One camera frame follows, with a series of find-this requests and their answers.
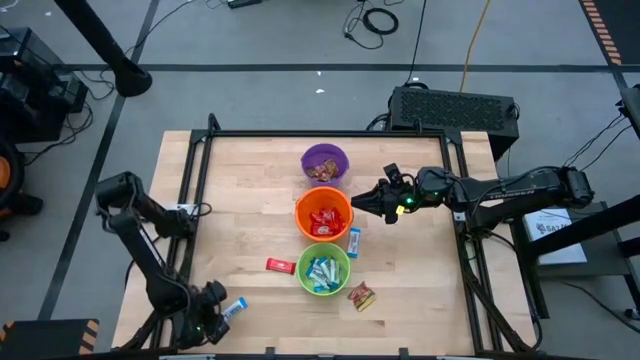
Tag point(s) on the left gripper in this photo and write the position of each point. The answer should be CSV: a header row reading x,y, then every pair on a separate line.
x,y
195,325

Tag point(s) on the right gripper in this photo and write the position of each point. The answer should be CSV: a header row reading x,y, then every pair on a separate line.
x,y
402,197

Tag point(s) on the white blue Hershey's bar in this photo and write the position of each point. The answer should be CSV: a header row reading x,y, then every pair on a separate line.
x,y
325,263
353,242
336,272
315,275
327,279
320,288
235,309

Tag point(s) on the red KitKat bar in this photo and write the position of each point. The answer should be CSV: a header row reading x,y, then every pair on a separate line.
x,y
324,232
320,225
331,223
280,266
314,216
331,213
341,225

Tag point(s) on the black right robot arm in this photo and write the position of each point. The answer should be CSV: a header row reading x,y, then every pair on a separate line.
x,y
520,192

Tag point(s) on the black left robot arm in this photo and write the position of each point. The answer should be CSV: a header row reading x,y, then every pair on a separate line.
x,y
145,260

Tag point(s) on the orange halloween bucket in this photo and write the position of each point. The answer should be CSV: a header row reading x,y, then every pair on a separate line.
x,y
305,205

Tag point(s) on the purple halloween bucket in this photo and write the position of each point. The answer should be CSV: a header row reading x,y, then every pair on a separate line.
x,y
320,152

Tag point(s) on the green jack-o'-lantern bucket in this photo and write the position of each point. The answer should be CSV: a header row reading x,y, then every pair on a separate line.
x,y
304,280

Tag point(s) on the black perforated computer case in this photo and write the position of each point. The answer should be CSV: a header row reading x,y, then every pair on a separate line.
x,y
450,115

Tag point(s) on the white printed sheet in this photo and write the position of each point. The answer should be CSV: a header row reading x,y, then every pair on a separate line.
x,y
560,240

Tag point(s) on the black diagonal beam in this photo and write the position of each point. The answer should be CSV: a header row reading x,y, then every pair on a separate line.
x,y
590,225

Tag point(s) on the black power strip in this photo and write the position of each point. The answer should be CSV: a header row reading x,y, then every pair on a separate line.
x,y
245,3

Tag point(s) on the black side stand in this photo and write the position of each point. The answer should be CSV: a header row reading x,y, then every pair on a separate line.
x,y
607,260

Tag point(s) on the orange black machine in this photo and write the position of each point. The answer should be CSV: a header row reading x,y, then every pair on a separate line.
x,y
5,175

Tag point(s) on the black pole stand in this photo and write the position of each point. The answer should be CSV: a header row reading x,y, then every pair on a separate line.
x,y
125,75

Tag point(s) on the hazard-striped floor mat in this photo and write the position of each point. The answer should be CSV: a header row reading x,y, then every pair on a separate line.
x,y
615,25

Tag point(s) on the black equipment cart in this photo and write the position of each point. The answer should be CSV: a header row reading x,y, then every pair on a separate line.
x,y
30,85

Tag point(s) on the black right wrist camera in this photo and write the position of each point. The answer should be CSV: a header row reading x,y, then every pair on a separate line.
x,y
392,175

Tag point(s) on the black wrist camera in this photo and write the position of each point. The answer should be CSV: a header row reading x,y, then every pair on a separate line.
x,y
215,292
392,175

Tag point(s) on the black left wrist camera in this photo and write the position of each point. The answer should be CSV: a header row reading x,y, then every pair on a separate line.
x,y
215,292

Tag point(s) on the black aluminium table frame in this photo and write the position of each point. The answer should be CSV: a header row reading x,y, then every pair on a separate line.
x,y
325,133

